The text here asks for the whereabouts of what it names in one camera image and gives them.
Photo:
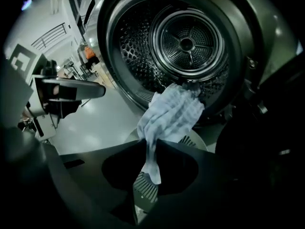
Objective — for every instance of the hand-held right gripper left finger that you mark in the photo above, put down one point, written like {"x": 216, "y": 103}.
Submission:
{"x": 83, "y": 175}

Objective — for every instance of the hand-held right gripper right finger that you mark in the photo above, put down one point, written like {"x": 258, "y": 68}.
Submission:
{"x": 214, "y": 187}

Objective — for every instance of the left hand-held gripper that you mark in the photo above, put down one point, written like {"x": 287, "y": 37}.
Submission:
{"x": 16, "y": 96}

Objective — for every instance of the white laundry basket with clothes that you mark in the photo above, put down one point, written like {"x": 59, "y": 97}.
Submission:
{"x": 145, "y": 190}

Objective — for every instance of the blue plaid garment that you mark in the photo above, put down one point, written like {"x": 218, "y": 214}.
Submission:
{"x": 171, "y": 113}

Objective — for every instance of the black washing machine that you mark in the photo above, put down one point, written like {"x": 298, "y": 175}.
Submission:
{"x": 250, "y": 20}

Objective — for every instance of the round black washer door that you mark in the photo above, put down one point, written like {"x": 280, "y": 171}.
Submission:
{"x": 274, "y": 116}

